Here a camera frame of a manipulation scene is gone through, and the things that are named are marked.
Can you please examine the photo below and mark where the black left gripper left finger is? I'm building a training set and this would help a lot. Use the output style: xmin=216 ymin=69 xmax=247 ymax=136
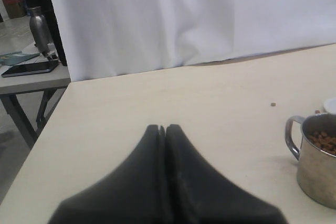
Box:
xmin=49 ymin=125 xmax=166 ymax=223

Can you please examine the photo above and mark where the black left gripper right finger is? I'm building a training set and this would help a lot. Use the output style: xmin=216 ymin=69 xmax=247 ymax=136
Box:
xmin=166 ymin=124 xmax=287 ymax=223

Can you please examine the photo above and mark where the steel water bottle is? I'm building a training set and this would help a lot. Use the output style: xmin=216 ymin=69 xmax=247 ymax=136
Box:
xmin=28 ymin=6 xmax=53 ymax=55

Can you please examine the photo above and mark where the left steel mug with kibble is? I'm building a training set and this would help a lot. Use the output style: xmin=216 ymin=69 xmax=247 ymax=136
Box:
xmin=285 ymin=113 xmax=335 ymax=209

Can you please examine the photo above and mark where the grey side table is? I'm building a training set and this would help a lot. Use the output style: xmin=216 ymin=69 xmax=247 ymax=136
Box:
xmin=0 ymin=41 xmax=71 ymax=150

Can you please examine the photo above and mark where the black tablet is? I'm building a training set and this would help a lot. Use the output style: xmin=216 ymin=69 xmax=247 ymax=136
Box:
xmin=1 ymin=60 xmax=59 ymax=78

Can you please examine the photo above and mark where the white plastic tray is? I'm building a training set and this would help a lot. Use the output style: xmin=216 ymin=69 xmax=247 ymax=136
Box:
xmin=323 ymin=98 xmax=336 ymax=114

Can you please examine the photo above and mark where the white backdrop curtain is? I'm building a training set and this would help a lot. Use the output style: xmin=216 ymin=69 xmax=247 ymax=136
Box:
xmin=52 ymin=0 xmax=335 ymax=81

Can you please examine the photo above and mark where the black curtain stand pole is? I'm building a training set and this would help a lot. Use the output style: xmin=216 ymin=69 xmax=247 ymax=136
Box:
xmin=41 ymin=0 xmax=67 ymax=66

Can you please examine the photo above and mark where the teal booklet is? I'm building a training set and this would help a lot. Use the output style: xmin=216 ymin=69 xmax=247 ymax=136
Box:
xmin=0 ymin=51 xmax=40 ymax=66

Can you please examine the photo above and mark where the brown cardboard box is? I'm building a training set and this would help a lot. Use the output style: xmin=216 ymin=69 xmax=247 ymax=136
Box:
xmin=2 ymin=0 xmax=27 ymax=19

